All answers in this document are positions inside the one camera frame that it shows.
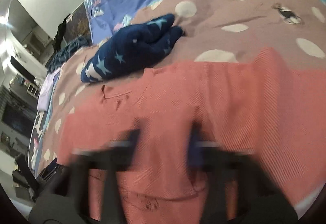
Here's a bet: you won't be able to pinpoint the salmon pink knit garment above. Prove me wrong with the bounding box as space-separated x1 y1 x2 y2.
57 49 325 223

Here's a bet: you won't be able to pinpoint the lavender folded garment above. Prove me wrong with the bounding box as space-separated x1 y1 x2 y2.
37 68 60 111

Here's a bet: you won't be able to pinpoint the black garment on headboard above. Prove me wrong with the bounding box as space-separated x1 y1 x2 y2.
53 14 71 53

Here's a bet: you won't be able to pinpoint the dark teal crumpled blanket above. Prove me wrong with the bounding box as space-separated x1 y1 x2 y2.
47 35 89 74

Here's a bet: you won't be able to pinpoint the navy star pattern garment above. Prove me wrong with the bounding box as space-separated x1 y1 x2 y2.
80 14 183 83

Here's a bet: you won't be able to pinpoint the dark patterned headboard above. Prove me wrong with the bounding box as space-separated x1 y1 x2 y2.
64 3 92 45

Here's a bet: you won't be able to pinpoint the mauve polka dot blanket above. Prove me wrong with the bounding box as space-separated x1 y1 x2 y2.
28 0 325 174

